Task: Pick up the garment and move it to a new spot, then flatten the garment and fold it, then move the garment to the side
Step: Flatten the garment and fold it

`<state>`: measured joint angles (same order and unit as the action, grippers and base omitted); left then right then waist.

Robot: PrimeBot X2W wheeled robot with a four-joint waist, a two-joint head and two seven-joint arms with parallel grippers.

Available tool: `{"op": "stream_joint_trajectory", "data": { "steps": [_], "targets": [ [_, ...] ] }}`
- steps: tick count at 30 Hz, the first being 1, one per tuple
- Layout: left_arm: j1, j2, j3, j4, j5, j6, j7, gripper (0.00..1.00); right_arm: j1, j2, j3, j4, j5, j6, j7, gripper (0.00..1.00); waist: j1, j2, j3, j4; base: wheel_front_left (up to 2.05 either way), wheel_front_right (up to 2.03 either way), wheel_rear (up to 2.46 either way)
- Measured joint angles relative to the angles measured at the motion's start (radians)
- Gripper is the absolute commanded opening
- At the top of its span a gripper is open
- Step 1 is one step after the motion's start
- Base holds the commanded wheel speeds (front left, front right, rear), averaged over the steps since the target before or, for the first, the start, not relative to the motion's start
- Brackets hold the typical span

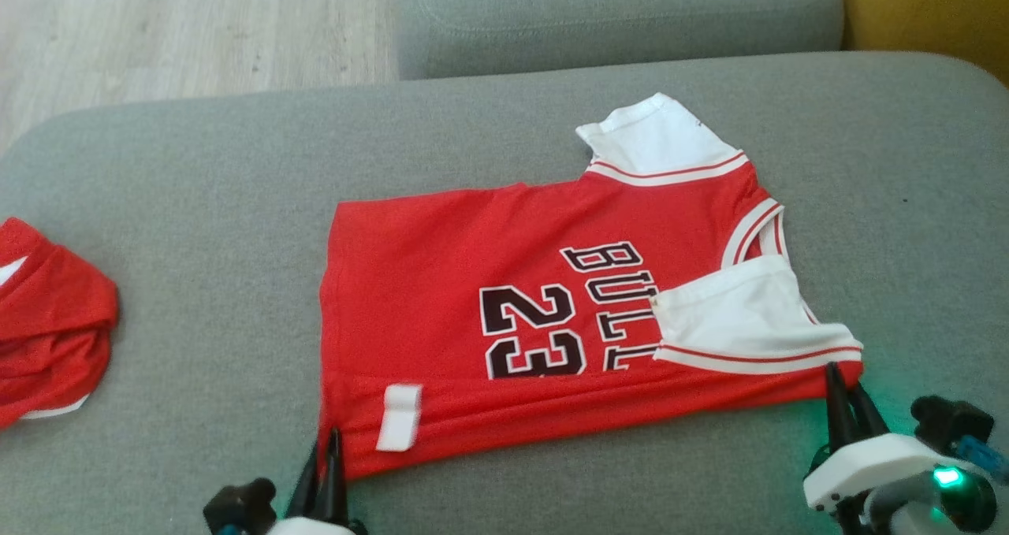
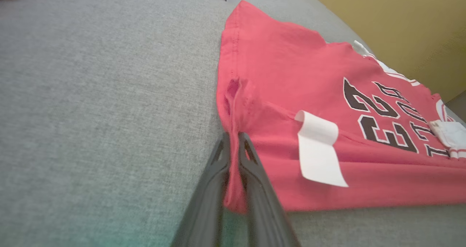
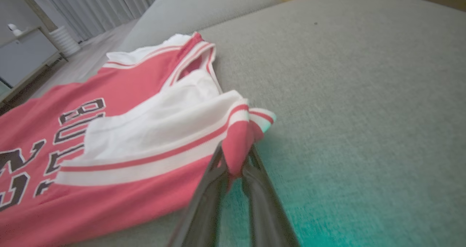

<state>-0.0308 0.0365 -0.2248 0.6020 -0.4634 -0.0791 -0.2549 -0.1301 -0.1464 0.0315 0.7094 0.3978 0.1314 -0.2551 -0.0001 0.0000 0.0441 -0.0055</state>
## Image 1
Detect yellow sofa cushion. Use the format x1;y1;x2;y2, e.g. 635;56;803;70
836;0;1009;87

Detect red shorts with white trim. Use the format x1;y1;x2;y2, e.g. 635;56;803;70
0;217;121;432

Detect red Bulls 23 jersey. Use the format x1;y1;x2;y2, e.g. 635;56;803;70
318;92;866;482

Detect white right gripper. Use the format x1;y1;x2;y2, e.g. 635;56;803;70
803;362;983;515

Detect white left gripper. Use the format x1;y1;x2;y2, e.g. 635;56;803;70
266;428;368;535

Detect small grey sofa seat cushion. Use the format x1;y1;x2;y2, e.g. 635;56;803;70
392;0;846;80

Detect large grey sofa seat cushion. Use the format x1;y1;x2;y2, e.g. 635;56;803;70
0;50;1009;535

